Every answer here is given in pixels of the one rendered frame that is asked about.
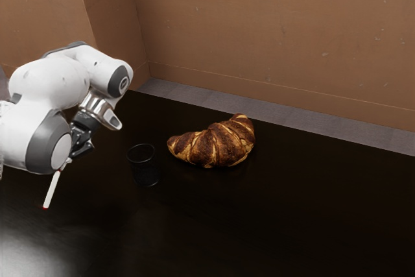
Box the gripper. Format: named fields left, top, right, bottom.
left=65, top=110, right=101, bottom=165

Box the white pen with red ends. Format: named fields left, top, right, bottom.
left=42, top=169, right=63, bottom=210

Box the black mesh pen holder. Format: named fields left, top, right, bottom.
left=126, top=143, right=161, bottom=188

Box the brown croissant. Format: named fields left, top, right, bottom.
left=166, top=113, right=257, bottom=169

